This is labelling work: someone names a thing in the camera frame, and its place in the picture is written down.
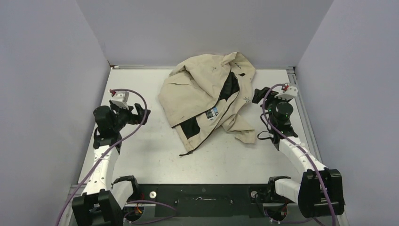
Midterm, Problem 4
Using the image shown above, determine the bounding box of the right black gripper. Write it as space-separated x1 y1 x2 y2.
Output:
253 88 290 129

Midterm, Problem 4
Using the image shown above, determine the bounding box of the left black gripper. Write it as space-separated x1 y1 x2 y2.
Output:
112 103 149 131

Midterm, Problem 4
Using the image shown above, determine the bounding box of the beige zip jacket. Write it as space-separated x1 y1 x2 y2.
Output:
158 52 256 154

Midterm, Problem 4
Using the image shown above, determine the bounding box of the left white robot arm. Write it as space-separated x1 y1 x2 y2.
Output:
72 101 151 226

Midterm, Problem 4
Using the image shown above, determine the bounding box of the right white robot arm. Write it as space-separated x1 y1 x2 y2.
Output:
252 83 345 218

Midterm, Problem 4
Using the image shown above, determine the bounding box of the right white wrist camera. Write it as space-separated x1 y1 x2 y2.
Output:
275 83 298 101

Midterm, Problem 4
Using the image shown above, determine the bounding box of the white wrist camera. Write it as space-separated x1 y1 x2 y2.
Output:
275 83 298 101
109 89 129 110

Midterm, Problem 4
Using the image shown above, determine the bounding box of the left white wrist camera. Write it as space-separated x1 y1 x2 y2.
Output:
109 89 129 110

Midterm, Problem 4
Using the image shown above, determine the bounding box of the aluminium frame rail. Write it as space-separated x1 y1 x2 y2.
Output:
286 67 322 162

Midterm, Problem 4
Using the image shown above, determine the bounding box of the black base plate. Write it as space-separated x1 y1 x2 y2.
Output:
128 184 291 218

